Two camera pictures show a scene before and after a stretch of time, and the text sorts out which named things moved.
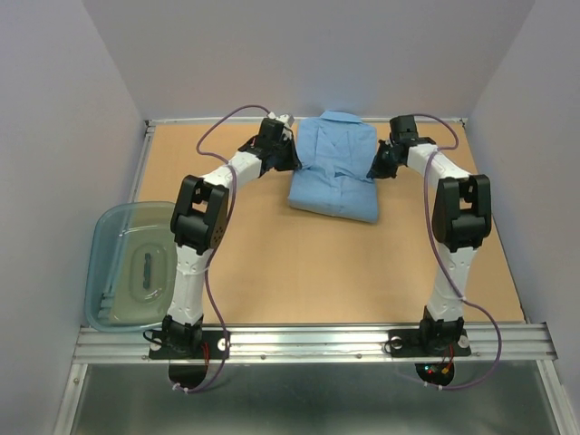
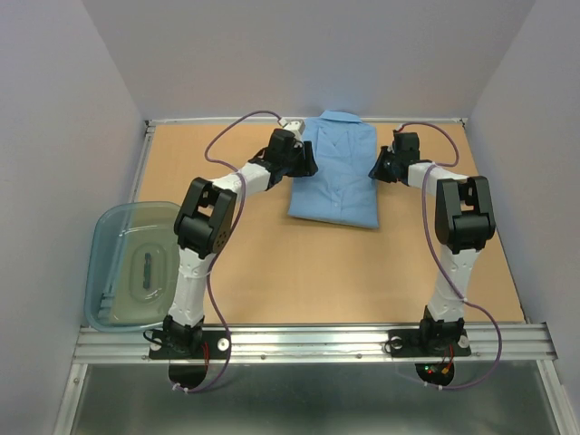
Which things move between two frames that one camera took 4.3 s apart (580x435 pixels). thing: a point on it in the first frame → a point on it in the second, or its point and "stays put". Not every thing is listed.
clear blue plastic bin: [131, 270] stays put
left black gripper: [292, 163] → [306, 167]
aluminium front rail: [521, 342] stays put
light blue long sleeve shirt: [336, 150] stays put
